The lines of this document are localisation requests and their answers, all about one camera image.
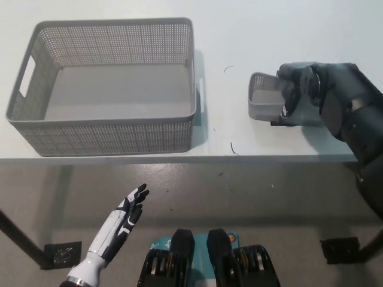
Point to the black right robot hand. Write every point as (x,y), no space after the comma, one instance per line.
(302,89)

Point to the small grey perforated basket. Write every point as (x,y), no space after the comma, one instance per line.
(264,98)

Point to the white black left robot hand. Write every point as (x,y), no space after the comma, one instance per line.
(118,224)

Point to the black floor foot plate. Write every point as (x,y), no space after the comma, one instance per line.
(341,249)
(63,254)

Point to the black table leg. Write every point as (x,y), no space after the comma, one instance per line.
(19,236)

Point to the large grey perforated basket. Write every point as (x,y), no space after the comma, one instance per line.
(116,86)

